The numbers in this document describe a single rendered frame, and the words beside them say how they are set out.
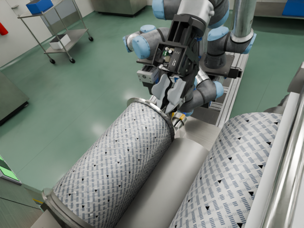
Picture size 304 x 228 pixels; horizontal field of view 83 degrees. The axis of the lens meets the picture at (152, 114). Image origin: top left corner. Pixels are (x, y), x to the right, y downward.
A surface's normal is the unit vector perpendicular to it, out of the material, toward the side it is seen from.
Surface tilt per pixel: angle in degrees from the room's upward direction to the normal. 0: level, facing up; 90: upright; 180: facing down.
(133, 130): 23
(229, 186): 29
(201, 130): 0
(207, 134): 0
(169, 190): 7
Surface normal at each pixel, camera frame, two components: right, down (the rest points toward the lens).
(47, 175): -0.18, -0.62
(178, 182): 0.06, -0.49
